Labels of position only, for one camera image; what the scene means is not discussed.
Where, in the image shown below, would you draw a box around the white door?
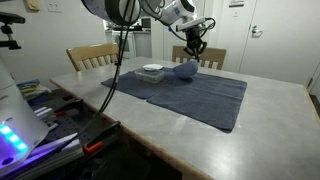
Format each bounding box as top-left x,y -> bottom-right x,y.
239,0 -> 320,86

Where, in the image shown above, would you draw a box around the silver door handle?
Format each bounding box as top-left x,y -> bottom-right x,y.
250,25 -> 264,38

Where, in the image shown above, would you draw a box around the blue plastic bowl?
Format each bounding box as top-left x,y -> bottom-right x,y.
171,59 -> 200,80

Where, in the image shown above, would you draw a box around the aluminium base plates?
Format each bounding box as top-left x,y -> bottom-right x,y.
0,133 -> 84,180

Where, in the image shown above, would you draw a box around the white cloth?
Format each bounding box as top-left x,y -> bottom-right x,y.
22,84 -> 53,101

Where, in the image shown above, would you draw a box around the light wooden slatted chair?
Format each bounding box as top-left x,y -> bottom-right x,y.
65,42 -> 120,73
171,45 -> 228,71

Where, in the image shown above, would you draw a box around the dark blue cloth mat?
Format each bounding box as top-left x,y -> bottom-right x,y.
100,67 -> 188,100
146,68 -> 248,134

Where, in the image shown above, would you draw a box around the white outlet plate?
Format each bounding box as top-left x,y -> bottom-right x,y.
45,0 -> 63,13

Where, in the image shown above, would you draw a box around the black clamp orange handle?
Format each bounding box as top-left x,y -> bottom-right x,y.
53,108 -> 84,118
82,120 -> 122,156

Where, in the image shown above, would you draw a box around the clear plastic container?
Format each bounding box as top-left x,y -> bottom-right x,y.
134,68 -> 166,85

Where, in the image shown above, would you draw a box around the black cable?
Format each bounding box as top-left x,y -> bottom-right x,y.
6,0 -> 139,179

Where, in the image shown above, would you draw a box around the folded blue cloth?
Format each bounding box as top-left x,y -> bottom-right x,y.
16,78 -> 42,89

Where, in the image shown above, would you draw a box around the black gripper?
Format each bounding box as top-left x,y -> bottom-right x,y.
183,29 -> 208,64

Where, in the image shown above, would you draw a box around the silver metal bars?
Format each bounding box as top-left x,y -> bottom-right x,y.
33,106 -> 60,127

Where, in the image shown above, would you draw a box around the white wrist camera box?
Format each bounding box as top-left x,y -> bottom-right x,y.
175,17 -> 208,33

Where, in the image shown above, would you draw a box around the white round plate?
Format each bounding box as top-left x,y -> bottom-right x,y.
142,63 -> 164,72

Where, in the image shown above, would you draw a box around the black perforated board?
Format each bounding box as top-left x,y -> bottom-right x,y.
31,96 -> 121,149

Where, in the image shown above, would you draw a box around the black camera on mount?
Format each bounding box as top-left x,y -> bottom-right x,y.
0,11 -> 27,52

